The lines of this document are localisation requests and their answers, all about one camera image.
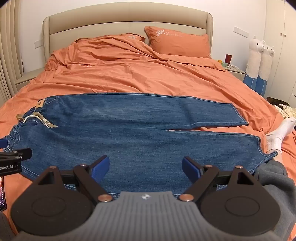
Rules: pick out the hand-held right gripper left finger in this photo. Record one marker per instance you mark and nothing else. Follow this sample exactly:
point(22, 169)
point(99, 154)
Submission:
point(101, 170)

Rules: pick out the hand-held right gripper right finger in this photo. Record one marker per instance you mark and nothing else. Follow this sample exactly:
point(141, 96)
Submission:
point(190, 170)

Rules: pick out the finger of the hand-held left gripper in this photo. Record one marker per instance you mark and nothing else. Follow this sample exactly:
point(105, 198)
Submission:
point(22, 154)
point(2, 142)

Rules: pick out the blue denim pants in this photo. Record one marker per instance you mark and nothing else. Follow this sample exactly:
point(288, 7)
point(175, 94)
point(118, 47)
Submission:
point(129, 139)

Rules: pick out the beige nightstand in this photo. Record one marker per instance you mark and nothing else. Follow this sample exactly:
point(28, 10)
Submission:
point(27, 78)

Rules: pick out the person's grey sweatpants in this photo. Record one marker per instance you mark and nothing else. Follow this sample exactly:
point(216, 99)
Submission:
point(275, 185)

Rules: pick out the beige curtain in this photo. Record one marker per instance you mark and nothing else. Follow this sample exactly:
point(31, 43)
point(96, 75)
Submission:
point(9, 51)

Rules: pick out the person's white sock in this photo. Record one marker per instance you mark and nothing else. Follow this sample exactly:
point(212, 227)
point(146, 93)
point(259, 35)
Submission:
point(281, 132)

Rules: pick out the orange duvet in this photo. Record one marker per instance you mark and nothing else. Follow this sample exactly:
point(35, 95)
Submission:
point(120, 69)

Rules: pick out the white nightstand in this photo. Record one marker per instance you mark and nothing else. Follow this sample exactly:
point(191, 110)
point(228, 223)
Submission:
point(235, 73)

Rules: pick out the white power strip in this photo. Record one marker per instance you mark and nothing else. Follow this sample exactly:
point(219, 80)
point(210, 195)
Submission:
point(234, 67)

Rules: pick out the pile of clothes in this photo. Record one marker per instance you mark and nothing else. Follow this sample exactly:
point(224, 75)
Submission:
point(285, 109)

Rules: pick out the white alpaca plush pillow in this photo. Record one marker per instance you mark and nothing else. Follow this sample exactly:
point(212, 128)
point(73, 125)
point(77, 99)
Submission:
point(253, 60)
point(266, 64)

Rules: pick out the orange embroidered pillow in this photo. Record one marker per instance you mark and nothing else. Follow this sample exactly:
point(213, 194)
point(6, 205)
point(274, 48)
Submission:
point(129, 37)
point(180, 41)

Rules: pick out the beige upholstered headboard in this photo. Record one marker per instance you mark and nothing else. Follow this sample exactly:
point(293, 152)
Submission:
point(97, 23)

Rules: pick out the white wardrobe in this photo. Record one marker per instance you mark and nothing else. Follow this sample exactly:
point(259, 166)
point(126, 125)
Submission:
point(282, 46)

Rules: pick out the white wall outlet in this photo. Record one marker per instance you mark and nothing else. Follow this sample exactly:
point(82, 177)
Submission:
point(38, 43)

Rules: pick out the white wall switch panel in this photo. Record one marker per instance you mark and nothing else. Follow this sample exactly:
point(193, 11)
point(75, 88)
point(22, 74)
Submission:
point(241, 32)

